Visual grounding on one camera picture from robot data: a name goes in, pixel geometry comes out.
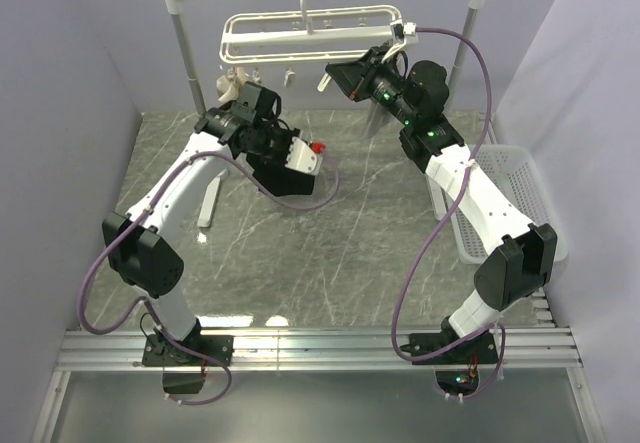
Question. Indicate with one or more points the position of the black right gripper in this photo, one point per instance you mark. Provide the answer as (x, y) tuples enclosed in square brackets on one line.
[(351, 76)]

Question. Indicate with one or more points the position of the white clip hanger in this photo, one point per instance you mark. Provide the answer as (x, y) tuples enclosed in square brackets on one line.
[(302, 35)]

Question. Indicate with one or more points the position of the aluminium mounting rail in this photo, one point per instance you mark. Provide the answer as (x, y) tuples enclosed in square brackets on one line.
[(286, 349)]

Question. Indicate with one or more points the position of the khaki underwear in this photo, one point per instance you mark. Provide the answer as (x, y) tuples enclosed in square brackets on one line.
[(230, 84)]

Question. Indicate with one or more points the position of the black underwear beige waistband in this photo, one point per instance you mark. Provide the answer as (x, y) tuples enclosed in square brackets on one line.
[(279, 180)]

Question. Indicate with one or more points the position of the white plastic basket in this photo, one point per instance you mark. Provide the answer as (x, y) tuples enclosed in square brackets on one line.
[(514, 172)]

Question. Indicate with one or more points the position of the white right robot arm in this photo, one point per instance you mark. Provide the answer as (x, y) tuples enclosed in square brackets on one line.
[(520, 253)]

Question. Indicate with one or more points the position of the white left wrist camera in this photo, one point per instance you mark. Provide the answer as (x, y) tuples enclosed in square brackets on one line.
[(302, 158)]

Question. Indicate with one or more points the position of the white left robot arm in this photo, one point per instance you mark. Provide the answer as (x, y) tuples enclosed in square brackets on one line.
[(142, 255)]

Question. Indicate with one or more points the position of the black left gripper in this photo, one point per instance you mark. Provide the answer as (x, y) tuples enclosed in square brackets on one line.
[(289, 134)]

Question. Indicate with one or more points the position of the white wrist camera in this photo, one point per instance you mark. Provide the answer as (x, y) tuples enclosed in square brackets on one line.
[(302, 158), (403, 35)]

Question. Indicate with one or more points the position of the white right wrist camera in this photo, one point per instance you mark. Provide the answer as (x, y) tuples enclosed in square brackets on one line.
[(403, 35)]

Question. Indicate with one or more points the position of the grey hanging underwear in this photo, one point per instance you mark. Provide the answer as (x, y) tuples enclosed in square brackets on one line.
[(377, 118)]

